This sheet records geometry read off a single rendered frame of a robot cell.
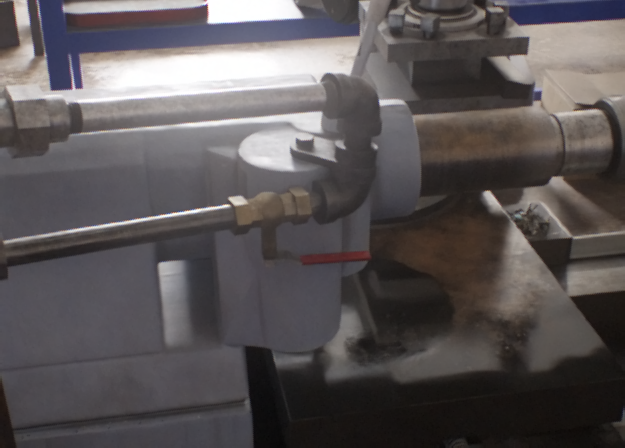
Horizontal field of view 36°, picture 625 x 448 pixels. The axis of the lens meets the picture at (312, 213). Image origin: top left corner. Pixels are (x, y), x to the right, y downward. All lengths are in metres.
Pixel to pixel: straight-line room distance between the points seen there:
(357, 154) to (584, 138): 0.30
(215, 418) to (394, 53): 0.47
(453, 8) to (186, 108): 0.56
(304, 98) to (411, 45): 0.42
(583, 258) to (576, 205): 1.93
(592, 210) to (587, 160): 2.25
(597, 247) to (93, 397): 0.72
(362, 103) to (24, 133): 0.25
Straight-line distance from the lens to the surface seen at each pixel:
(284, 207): 0.74
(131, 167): 0.82
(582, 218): 3.17
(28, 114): 0.62
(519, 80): 1.14
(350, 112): 0.73
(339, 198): 0.75
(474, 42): 1.13
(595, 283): 1.26
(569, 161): 0.97
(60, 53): 2.70
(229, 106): 0.68
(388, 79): 1.20
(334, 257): 0.77
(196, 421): 0.86
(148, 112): 0.66
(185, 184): 0.83
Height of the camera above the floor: 1.50
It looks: 29 degrees down
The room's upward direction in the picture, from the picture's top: straight up
